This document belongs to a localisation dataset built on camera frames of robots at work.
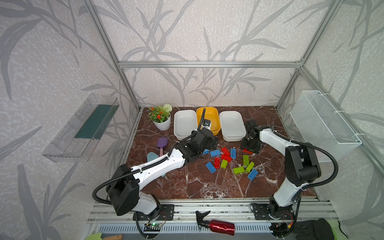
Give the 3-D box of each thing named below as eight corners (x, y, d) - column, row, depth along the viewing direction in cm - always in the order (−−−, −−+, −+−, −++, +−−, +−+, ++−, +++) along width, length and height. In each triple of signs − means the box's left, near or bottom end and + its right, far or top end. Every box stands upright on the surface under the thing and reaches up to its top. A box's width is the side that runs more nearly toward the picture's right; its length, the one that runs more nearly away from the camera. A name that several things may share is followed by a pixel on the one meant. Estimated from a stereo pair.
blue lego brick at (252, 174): (246, 176, 87) (247, 175, 86) (252, 169, 90) (253, 168, 89) (251, 181, 86) (252, 180, 84) (257, 173, 89) (258, 172, 87)
